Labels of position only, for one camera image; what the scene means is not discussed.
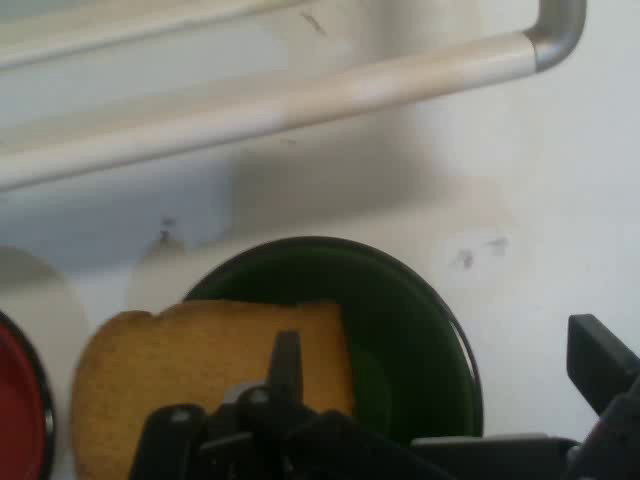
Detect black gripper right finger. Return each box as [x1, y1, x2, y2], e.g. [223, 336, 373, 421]
[559, 312, 640, 480]

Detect white oven door handle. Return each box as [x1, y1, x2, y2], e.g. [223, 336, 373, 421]
[0, 0, 587, 194]

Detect red bowl black rim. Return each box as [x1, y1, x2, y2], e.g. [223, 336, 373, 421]
[0, 309, 57, 480]

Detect toast bread slice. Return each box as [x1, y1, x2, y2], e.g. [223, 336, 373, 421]
[69, 298, 357, 480]

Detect dark green bowl black rim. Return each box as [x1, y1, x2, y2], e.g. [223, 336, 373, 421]
[182, 235, 485, 446]

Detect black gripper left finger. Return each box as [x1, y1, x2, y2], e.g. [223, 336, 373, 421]
[128, 330, 451, 480]

